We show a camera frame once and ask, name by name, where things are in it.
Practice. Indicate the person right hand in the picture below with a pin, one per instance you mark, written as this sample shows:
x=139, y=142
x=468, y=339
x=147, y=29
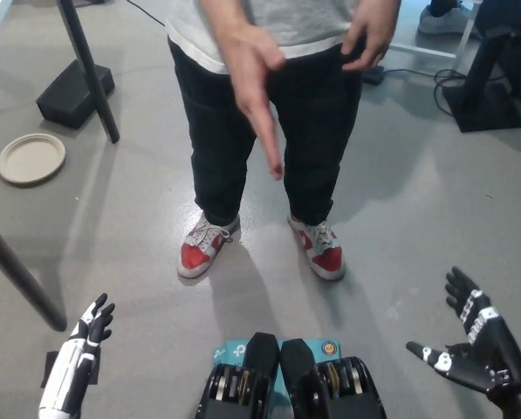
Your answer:
x=251, y=65

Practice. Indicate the person left hand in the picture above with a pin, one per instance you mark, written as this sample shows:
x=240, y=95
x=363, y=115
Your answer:
x=373, y=35

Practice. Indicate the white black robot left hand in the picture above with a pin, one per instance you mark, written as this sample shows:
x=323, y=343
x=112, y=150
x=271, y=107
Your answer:
x=66, y=375

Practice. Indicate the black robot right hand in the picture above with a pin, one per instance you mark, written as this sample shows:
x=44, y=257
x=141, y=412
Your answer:
x=487, y=349

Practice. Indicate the grey person shirt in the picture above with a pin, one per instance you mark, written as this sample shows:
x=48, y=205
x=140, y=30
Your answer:
x=190, y=35

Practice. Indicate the black person trousers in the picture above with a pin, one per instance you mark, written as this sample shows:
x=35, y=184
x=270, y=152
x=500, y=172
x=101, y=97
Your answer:
x=216, y=131

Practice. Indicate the black floor tape patch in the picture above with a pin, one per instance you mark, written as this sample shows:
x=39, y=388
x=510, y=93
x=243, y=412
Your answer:
x=50, y=362

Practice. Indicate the black power adapter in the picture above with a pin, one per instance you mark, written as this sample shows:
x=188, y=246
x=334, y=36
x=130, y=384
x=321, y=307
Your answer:
x=373, y=76

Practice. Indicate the grey sneaker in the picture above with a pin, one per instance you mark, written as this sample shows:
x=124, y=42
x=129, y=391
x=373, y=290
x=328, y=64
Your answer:
x=443, y=22

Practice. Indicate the thick black table leg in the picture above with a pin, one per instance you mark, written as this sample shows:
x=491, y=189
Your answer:
x=20, y=275

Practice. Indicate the black monitor stand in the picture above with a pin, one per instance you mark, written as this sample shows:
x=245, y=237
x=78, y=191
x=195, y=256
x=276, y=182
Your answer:
x=487, y=105

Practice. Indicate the thin black slanted pole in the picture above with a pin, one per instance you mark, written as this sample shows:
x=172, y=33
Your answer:
x=90, y=70

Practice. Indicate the teal router carton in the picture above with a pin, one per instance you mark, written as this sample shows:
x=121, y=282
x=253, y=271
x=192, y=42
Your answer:
x=229, y=351

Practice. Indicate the red white right sneaker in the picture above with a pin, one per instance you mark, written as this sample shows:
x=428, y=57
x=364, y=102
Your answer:
x=199, y=255

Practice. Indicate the red white sneaker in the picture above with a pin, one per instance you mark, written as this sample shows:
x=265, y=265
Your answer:
x=325, y=257
x=199, y=255

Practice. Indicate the red white left sneaker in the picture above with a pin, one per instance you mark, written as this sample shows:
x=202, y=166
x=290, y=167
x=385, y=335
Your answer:
x=325, y=257

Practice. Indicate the black box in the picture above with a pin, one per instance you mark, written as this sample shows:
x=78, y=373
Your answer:
x=68, y=100

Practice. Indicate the beige paper plate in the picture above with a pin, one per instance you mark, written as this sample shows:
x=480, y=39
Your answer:
x=31, y=159

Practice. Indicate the white desk frame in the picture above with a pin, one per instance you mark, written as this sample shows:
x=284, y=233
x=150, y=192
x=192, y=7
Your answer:
x=421, y=50

